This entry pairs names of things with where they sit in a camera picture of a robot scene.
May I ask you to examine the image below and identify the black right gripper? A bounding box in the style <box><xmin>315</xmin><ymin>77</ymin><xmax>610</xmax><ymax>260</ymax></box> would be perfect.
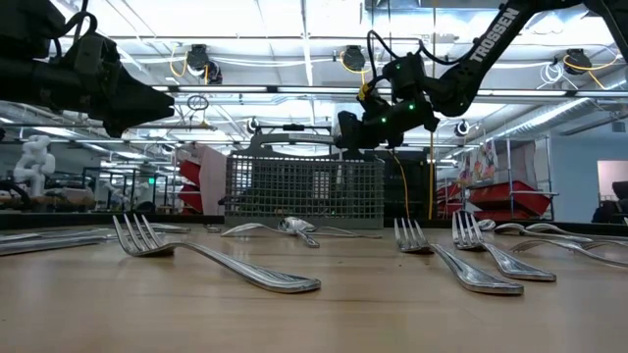
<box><xmin>337</xmin><ymin>95</ymin><xmax>441</xmax><ymax>150</ymax></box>

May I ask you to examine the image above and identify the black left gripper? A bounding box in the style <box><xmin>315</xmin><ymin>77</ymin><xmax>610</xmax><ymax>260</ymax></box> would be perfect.
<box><xmin>46</xmin><ymin>59</ymin><xmax>176</xmax><ymax>139</ymax></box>

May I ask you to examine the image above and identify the silver dinner fork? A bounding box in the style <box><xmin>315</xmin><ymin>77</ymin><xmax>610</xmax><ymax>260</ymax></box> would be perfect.
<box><xmin>581</xmin><ymin>238</ymin><xmax>628</xmax><ymax>250</ymax></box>
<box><xmin>509</xmin><ymin>238</ymin><xmax>628</xmax><ymax>270</ymax></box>
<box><xmin>450</xmin><ymin>210</ymin><xmax>557</xmax><ymax>283</ymax></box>
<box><xmin>112</xmin><ymin>213</ymin><xmax>323</xmax><ymax>294</ymax></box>
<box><xmin>393</xmin><ymin>217</ymin><xmax>525</xmax><ymax>296</ymax></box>

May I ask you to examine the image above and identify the red plastic storage bin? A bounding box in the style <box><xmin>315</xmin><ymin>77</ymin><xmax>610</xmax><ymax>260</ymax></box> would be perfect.
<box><xmin>178</xmin><ymin>184</ymin><xmax>204</xmax><ymax>215</ymax></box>
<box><xmin>468</xmin><ymin>179</ymin><xmax>553</xmax><ymax>216</ymax></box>
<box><xmin>435</xmin><ymin>183</ymin><xmax>470</xmax><ymax>221</ymax></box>
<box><xmin>178</xmin><ymin>159</ymin><xmax>202</xmax><ymax>187</ymax></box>

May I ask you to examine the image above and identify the grey mesh cutlery basket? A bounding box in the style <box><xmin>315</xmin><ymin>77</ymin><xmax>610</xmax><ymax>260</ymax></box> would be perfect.
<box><xmin>224</xmin><ymin>131</ymin><xmax>386</xmax><ymax>230</ymax></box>

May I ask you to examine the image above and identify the long fluorescent light strip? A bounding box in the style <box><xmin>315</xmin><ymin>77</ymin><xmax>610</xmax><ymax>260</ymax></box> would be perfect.
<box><xmin>151</xmin><ymin>84</ymin><xmax>628</xmax><ymax>98</ymax></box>

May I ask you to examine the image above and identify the pale pink board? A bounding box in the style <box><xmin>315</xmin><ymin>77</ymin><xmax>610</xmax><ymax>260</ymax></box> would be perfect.
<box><xmin>199</xmin><ymin>144</ymin><xmax>228</xmax><ymax>217</ymax></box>

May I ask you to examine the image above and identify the colourful poster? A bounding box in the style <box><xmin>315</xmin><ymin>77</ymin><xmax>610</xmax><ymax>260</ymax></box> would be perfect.
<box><xmin>458</xmin><ymin>139</ymin><xmax>497</xmax><ymax>185</ymax></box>

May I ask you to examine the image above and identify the black frame workbench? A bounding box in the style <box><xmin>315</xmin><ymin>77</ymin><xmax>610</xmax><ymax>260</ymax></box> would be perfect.
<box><xmin>81</xmin><ymin>166</ymin><xmax>171</xmax><ymax>213</ymax></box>

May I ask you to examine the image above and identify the thin wire ring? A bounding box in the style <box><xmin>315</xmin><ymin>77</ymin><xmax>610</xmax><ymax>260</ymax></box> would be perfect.
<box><xmin>185</xmin><ymin>93</ymin><xmax>211</xmax><ymax>112</ymax></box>

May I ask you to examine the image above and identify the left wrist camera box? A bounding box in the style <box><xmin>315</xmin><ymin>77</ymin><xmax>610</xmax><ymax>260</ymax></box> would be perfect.
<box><xmin>72</xmin><ymin>32</ymin><xmax>121</xmax><ymax>82</ymax></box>

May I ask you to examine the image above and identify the black retractable cord reel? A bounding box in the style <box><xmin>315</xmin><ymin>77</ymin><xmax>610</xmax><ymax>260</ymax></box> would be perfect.
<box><xmin>340</xmin><ymin>44</ymin><xmax>368</xmax><ymax>75</ymax></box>
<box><xmin>185</xmin><ymin>43</ymin><xmax>225</xmax><ymax>85</ymax></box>
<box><xmin>562</xmin><ymin>47</ymin><xmax>595</xmax><ymax>76</ymax></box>

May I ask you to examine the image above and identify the thin yellow cable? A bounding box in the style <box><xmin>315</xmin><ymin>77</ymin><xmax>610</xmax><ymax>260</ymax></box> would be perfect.
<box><xmin>390</xmin><ymin>149</ymin><xmax>411</xmax><ymax>221</ymax></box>

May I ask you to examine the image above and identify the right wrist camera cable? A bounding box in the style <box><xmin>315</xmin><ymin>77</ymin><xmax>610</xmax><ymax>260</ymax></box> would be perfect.
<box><xmin>366</xmin><ymin>28</ymin><xmax>472</xmax><ymax>79</ymax></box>

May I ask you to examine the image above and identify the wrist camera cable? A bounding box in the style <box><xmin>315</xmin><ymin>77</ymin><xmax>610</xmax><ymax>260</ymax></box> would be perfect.
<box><xmin>366</xmin><ymin>28</ymin><xmax>472</xmax><ymax>79</ymax></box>
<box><xmin>48</xmin><ymin>0</ymin><xmax>99</xmax><ymax>63</ymax></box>

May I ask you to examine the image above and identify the yellow hanging cord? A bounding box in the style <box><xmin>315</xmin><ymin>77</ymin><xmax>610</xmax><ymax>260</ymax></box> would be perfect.
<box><xmin>427</xmin><ymin>0</ymin><xmax>439</xmax><ymax>221</ymax></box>

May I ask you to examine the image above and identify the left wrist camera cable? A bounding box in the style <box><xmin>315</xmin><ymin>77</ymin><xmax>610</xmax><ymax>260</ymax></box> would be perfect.
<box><xmin>48</xmin><ymin>0</ymin><xmax>99</xmax><ymax>63</ymax></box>

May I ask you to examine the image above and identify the black aluminium table frame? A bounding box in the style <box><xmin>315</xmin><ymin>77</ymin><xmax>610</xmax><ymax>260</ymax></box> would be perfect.
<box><xmin>0</xmin><ymin>210</ymin><xmax>628</xmax><ymax>237</ymax></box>

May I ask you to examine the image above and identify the metal wire shelf rack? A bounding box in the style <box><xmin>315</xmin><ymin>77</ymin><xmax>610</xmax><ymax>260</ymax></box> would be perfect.
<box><xmin>504</xmin><ymin>134</ymin><xmax>560</xmax><ymax>222</ymax></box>

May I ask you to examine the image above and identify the silver ventilation duct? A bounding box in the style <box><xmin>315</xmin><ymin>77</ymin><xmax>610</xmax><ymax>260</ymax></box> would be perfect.
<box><xmin>483</xmin><ymin>95</ymin><xmax>628</xmax><ymax>144</ymax></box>

